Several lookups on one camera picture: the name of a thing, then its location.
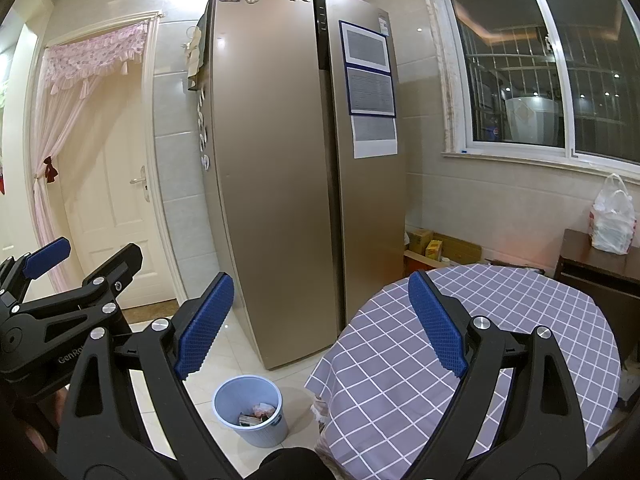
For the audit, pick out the large blue framed notice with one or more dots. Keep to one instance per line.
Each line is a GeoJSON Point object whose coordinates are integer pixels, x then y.
{"type": "Point", "coordinates": [365, 45]}

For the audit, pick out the white framed window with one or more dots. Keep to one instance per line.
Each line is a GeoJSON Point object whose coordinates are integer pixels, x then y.
{"type": "Point", "coordinates": [540, 60]}

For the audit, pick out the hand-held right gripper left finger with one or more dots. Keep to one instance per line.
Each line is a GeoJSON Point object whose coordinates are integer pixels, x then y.
{"type": "Point", "coordinates": [205, 325]}

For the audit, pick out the small blue framed notice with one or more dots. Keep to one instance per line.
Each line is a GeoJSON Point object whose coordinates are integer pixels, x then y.
{"type": "Point", "coordinates": [370, 92]}

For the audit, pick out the light blue plastic bin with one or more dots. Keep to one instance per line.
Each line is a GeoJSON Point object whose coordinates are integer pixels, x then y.
{"type": "Point", "coordinates": [255, 435]}

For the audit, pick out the white paper notice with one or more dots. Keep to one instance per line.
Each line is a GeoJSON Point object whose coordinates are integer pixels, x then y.
{"type": "Point", "coordinates": [374, 137]}

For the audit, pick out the small brown cardboard box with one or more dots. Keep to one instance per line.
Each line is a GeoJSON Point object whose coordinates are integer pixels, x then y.
{"type": "Point", "coordinates": [419, 240]}

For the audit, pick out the dark striped packet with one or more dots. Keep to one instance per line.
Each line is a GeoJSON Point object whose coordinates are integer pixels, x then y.
{"type": "Point", "coordinates": [249, 419]}

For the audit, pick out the beige hanging ornament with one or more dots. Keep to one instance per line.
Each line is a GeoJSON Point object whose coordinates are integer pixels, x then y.
{"type": "Point", "coordinates": [192, 57]}

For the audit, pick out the pink white wrapper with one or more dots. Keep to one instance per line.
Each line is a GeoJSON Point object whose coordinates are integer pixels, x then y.
{"type": "Point", "coordinates": [262, 409]}

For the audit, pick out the yellow printed box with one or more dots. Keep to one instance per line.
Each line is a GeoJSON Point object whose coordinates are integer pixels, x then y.
{"type": "Point", "coordinates": [434, 247]}

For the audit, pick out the person's left hand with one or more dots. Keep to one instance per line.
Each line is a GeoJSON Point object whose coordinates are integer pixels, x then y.
{"type": "Point", "coordinates": [52, 410]}

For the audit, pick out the column of white round magnets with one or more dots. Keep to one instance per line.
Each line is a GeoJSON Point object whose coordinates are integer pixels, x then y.
{"type": "Point", "coordinates": [204, 130]}

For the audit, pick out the dark red curtain bow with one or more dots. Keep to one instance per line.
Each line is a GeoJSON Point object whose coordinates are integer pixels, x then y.
{"type": "Point", "coordinates": [51, 170]}

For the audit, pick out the dark wooden cabinet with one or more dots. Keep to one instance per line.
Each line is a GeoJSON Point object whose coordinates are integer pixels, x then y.
{"type": "Point", "coordinates": [595, 270]}

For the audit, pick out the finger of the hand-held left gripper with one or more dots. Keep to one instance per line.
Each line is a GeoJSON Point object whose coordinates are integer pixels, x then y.
{"type": "Point", "coordinates": [47, 259]}
{"type": "Point", "coordinates": [117, 267]}

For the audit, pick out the pink sheer curtain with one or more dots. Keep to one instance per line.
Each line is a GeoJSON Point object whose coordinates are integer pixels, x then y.
{"type": "Point", "coordinates": [85, 55]}

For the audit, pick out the grey checked tablecloth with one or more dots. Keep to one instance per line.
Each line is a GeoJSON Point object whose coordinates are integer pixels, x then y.
{"type": "Point", "coordinates": [380, 360]}

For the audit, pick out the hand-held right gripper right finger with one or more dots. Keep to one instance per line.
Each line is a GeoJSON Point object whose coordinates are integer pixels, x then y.
{"type": "Point", "coordinates": [437, 325]}

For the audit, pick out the white plastic bag red print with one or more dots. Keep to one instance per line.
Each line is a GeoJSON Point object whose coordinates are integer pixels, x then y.
{"type": "Point", "coordinates": [612, 220]}

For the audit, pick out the person's dark clothing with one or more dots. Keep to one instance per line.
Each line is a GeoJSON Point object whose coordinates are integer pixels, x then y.
{"type": "Point", "coordinates": [290, 465]}

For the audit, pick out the white panel door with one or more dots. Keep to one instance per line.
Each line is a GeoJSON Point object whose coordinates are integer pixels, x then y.
{"type": "Point", "coordinates": [110, 210]}

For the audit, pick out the gold double-door refrigerator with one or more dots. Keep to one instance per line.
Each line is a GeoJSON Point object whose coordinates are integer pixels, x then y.
{"type": "Point", "coordinates": [280, 185]}

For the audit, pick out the flat brown cardboard box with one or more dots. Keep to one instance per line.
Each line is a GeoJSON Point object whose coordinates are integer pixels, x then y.
{"type": "Point", "coordinates": [462, 249]}

